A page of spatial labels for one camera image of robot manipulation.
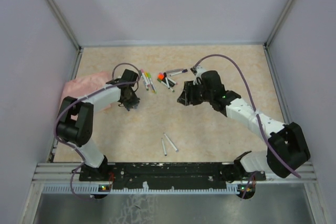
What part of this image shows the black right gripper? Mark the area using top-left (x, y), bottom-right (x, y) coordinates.
top-left (177, 79), bottom-right (213, 105)

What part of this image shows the grey blue capped marker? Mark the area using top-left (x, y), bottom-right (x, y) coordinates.
top-left (163, 132), bottom-right (179, 152)

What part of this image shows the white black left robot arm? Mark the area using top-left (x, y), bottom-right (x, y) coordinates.
top-left (54, 69), bottom-right (140, 180)

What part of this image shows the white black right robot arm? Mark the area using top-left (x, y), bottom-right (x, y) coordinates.
top-left (177, 70), bottom-right (311, 180)

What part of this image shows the grey purple pen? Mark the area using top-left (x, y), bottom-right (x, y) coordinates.
top-left (166, 69), bottom-right (188, 74)

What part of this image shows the pink tipped white marker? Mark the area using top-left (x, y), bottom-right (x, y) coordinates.
top-left (159, 72), bottom-right (178, 85)

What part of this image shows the light green capped marker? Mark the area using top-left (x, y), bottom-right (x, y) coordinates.
top-left (146, 72), bottom-right (157, 94)

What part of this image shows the yellow capped marker in group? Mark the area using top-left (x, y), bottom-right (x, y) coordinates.
top-left (145, 72), bottom-right (156, 93)

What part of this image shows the black capped white marker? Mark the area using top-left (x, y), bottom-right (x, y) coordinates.
top-left (163, 72), bottom-right (171, 89)

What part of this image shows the pink capped marker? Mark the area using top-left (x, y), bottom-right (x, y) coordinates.
top-left (140, 69), bottom-right (152, 90)

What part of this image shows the dark green capped marker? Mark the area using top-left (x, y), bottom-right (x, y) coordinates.
top-left (158, 79), bottom-right (175, 92)

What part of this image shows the orange highlighter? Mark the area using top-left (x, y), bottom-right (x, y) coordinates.
top-left (157, 74), bottom-right (164, 82)

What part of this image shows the pink cloth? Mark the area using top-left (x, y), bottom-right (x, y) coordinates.
top-left (60, 71), bottom-right (111, 104)

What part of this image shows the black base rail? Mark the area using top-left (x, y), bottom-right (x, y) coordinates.
top-left (79, 162), bottom-right (252, 190)

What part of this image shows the aluminium frame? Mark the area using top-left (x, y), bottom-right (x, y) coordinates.
top-left (18, 0), bottom-right (336, 224)

